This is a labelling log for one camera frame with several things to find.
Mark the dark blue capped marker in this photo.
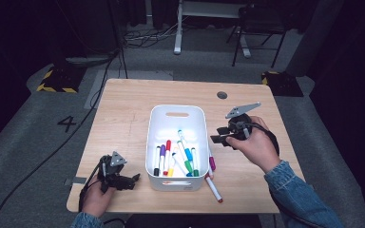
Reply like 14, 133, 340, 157
171, 152, 194, 178

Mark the person's left hand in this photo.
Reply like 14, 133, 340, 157
81, 181, 117, 219

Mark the white plastic storage bin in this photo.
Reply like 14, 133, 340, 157
144, 104, 211, 193

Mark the black capped marker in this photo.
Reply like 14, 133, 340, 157
153, 145, 162, 178

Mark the yellow capped marker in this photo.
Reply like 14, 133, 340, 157
166, 151, 178, 178

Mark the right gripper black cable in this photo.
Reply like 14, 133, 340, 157
250, 122, 281, 156

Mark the magenta capped marker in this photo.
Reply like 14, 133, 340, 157
207, 147, 218, 172

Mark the bundle of floor cables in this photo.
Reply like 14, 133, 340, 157
122, 18, 184, 50

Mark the grey curtain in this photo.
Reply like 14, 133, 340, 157
284, 0, 345, 79

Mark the grey stand base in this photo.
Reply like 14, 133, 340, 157
65, 54, 119, 67

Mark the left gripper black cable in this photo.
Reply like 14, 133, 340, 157
78, 156, 106, 213

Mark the white desk frame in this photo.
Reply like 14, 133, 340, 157
173, 0, 252, 59

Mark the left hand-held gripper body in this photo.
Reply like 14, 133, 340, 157
98, 151, 130, 193

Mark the light blue capped marker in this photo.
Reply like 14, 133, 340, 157
176, 128, 194, 162

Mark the purple capped marker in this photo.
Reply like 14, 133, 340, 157
159, 143, 167, 176

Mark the red capped marker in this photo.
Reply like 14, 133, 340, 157
163, 139, 172, 177

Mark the dark green capped marker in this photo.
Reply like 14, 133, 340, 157
190, 146, 201, 178

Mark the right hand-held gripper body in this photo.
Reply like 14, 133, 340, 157
224, 101, 263, 143

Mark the black yellow striped floor base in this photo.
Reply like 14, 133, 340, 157
260, 70, 304, 98
36, 63, 88, 94

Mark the person's right hand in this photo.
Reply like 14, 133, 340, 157
226, 115, 282, 175

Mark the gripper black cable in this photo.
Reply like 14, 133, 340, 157
250, 122, 281, 156
78, 156, 106, 213

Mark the grey tape piece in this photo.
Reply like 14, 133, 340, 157
65, 176, 87, 186

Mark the brown-red capped marker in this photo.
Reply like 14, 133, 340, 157
203, 175, 224, 204

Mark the black chair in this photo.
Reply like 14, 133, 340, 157
226, 4, 288, 68

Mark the black stand pole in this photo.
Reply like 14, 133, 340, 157
106, 0, 129, 80

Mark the bright green capped marker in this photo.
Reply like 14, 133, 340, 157
176, 140, 194, 174

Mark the long black floor cable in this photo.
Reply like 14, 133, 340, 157
0, 50, 122, 228

